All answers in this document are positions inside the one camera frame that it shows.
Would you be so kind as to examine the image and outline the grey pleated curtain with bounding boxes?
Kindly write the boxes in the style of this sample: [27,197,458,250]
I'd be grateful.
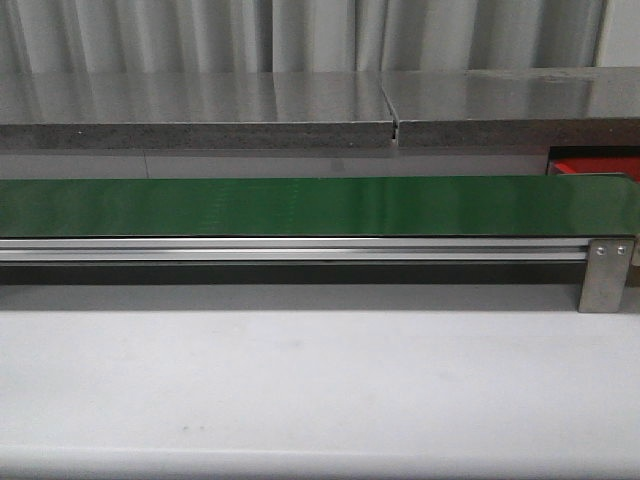
[1,1,607,74]

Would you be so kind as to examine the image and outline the grey stone countertop shelf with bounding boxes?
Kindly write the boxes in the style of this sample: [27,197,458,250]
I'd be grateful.
[1,67,639,150]

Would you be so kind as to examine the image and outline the red plastic tray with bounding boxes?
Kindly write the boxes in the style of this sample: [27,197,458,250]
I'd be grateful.
[547,156,639,183]

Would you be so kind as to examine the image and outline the steel conveyor support bracket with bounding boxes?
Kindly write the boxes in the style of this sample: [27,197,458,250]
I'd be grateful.
[578,239,635,313]

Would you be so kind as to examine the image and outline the green conveyor belt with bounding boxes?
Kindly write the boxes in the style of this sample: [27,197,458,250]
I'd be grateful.
[1,175,639,238]

